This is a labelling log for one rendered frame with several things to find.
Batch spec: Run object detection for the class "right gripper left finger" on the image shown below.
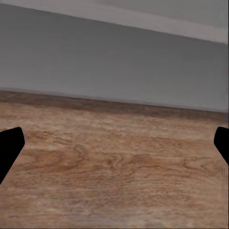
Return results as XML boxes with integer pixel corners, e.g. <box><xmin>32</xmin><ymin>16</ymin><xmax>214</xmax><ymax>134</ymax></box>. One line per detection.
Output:
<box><xmin>0</xmin><ymin>127</ymin><xmax>25</xmax><ymax>184</ymax></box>

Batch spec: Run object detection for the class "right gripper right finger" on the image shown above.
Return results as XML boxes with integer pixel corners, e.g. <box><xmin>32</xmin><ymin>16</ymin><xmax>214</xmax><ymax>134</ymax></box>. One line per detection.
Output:
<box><xmin>214</xmin><ymin>127</ymin><xmax>229</xmax><ymax>165</ymax></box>

